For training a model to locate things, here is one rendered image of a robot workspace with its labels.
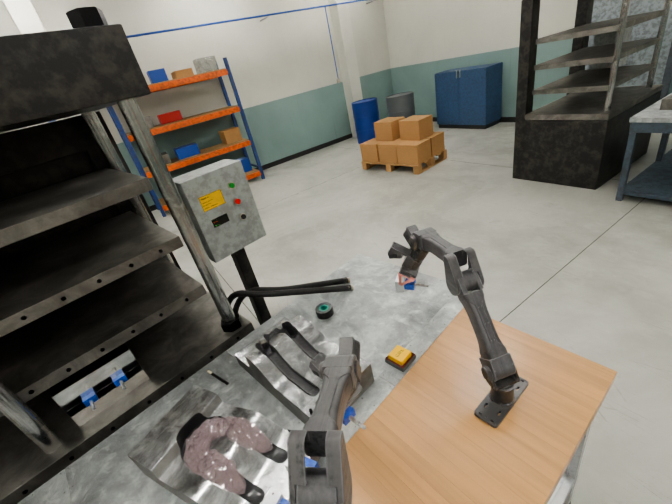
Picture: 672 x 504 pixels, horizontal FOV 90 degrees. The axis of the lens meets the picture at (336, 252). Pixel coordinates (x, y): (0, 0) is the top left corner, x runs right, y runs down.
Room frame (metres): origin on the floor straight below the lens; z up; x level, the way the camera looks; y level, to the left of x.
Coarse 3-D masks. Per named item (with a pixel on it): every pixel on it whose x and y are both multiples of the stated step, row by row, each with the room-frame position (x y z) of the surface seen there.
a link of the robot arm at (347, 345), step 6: (342, 342) 0.63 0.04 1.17; (348, 342) 0.63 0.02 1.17; (354, 342) 0.64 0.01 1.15; (342, 348) 0.62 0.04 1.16; (348, 348) 0.61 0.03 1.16; (354, 348) 0.62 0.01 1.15; (336, 354) 0.61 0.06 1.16; (342, 354) 0.60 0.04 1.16; (348, 354) 0.60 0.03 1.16; (354, 354) 0.59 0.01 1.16; (354, 366) 0.53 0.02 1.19; (360, 366) 0.56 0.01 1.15; (360, 372) 0.55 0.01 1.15; (360, 378) 0.53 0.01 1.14
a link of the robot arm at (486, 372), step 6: (486, 366) 0.65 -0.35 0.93; (486, 372) 0.63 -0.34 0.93; (516, 372) 0.63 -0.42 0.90; (486, 378) 0.63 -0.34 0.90; (492, 378) 0.62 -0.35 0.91; (504, 378) 0.63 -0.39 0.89; (510, 378) 0.63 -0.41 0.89; (516, 378) 0.62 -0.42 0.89; (492, 384) 0.61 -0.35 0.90; (498, 384) 0.62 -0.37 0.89; (504, 384) 0.61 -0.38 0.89; (510, 384) 0.61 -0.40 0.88
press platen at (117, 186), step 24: (48, 192) 1.55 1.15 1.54; (72, 192) 1.41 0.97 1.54; (96, 192) 1.29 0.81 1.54; (120, 192) 1.28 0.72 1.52; (144, 192) 1.32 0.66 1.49; (0, 216) 1.27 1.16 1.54; (24, 216) 1.17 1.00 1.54; (48, 216) 1.14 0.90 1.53; (72, 216) 1.17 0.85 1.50; (0, 240) 1.05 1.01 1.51
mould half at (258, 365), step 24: (288, 336) 0.98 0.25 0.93; (312, 336) 0.97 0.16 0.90; (240, 360) 0.99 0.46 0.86; (264, 360) 0.89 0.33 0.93; (288, 360) 0.89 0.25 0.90; (360, 360) 0.82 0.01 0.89; (264, 384) 0.87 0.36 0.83; (288, 384) 0.80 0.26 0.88; (360, 384) 0.76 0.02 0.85; (288, 408) 0.76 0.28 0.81; (312, 408) 0.68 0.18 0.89
